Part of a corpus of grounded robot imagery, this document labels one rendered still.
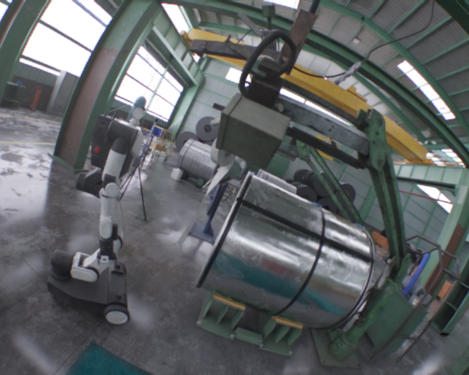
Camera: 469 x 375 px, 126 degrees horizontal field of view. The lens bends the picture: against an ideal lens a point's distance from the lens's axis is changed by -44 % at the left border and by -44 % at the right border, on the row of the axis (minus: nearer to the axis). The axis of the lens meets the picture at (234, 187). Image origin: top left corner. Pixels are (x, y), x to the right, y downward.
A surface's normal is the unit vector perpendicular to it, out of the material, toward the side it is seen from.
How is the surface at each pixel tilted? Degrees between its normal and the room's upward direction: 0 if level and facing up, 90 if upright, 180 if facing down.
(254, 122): 55
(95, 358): 0
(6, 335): 0
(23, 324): 0
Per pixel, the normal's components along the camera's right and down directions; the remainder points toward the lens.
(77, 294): 0.42, -0.90
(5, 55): 0.90, 0.43
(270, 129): 0.18, -0.42
